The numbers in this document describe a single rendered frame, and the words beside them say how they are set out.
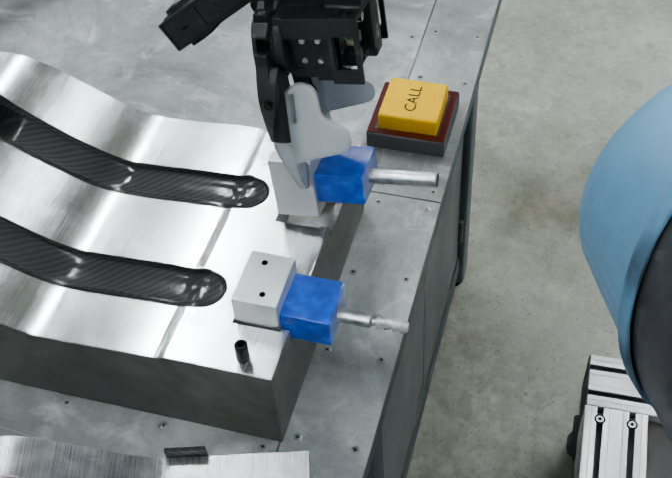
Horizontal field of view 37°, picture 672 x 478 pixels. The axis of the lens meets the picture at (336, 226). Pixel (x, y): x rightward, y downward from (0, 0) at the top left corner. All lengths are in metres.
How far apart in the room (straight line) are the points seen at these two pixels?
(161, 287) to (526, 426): 1.05
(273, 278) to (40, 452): 0.21
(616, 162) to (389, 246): 0.72
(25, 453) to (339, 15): 0.38
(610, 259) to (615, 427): 1.30
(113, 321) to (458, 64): 0.51
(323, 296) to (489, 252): 1.24
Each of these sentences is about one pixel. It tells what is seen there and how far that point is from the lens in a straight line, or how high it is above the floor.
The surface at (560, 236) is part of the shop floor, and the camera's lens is 2.04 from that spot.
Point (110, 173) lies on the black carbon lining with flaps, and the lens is 0.93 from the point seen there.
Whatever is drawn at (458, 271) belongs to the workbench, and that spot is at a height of 0.06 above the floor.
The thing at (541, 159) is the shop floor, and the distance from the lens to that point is 2.18.
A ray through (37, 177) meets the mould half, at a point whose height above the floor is 0.91.
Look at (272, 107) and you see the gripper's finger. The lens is 0.75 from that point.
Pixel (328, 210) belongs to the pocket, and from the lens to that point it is 0.89.
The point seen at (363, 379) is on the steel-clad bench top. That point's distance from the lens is 0.85.
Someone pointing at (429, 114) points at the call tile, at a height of 0.84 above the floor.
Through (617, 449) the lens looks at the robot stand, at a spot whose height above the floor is 0.23.
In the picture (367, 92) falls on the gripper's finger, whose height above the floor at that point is 0.98.
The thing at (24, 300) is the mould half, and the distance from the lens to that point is 0.85.
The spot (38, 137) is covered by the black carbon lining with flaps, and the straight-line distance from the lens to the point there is 0.94.
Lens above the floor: 1.51
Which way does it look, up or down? 48 degrees down
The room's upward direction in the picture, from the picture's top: 4 degrees counter-clockwise
